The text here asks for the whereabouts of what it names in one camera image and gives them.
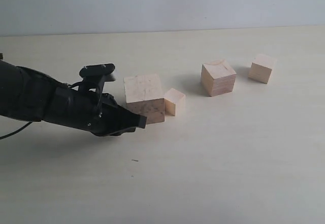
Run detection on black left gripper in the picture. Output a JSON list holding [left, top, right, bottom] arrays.
[[43, 80, 147, 137]]

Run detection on smallest wooden cube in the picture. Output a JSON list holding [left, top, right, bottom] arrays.
[[164, 88, 186, 116]]

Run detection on medium wooden cube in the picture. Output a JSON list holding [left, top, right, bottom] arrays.
[[201, 59, 237, 97]]

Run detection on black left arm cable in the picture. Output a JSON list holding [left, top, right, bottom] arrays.
[[0, 121, 33, 140]]

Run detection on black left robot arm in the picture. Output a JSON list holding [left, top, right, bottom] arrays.
[[1, 61, 147, 137]]

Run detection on small wooden cube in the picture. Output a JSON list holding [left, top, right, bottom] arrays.
[[248, 54, 277, 84]]

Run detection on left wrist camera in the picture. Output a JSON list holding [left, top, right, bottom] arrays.
[[78, 63, 116, 94]]

